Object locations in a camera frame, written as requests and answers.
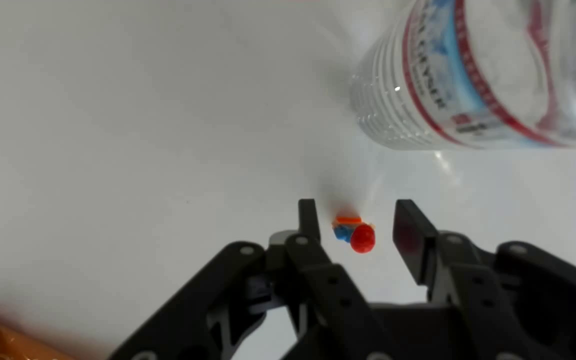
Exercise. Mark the small red toy figure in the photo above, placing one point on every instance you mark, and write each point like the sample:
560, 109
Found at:
361, 236

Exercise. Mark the clear plastic water bottle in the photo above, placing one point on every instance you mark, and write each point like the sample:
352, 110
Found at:
449, 73

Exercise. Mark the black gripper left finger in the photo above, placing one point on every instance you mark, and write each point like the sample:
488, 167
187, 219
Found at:
315, 286

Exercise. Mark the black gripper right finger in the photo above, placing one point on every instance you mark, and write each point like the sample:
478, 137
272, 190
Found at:
475, 286

